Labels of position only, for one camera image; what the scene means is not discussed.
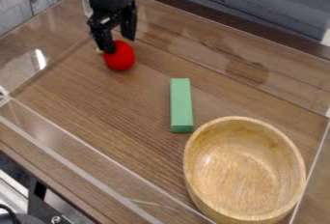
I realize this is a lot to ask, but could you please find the clear acrylic corner bracket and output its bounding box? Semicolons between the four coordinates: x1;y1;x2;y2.
78;0;128;28

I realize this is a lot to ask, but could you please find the black table clamp mount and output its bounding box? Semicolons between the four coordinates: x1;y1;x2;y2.
26;181;73;224

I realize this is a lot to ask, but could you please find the clear acrylic tray wall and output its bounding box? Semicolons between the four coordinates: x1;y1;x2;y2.
0;86;213;224

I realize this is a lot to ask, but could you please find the wooden bowl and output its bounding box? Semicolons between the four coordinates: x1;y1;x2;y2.
183;116;307;224

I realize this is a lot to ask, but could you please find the green rectangular block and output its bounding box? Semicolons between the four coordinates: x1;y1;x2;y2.
169;78;193;133

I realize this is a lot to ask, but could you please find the black cable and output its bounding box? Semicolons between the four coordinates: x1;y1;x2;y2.
0;207;14;224

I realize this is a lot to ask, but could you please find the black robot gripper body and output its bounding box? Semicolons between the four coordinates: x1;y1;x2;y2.
88;0;136;35

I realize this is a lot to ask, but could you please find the red plush strawberry toy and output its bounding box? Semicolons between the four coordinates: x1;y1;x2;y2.
96;41;134;70

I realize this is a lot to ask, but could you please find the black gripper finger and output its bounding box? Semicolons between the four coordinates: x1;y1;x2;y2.
120;3;136;41
90;25;116;54

